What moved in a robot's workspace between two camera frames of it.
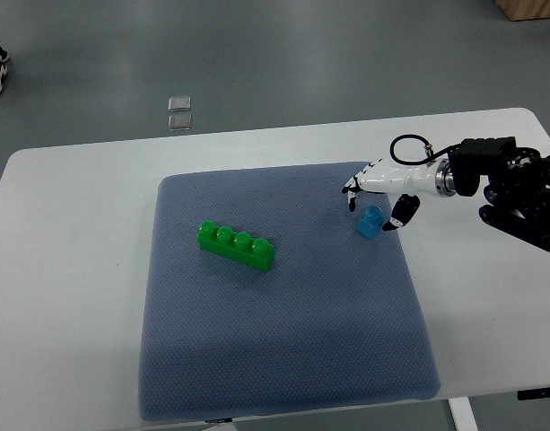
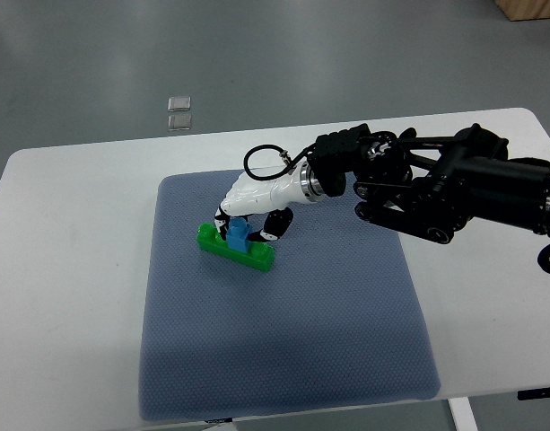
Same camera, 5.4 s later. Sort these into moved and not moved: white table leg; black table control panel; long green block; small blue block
Moved: small blue block
Not moved: long green block; white table leg; black table control panel
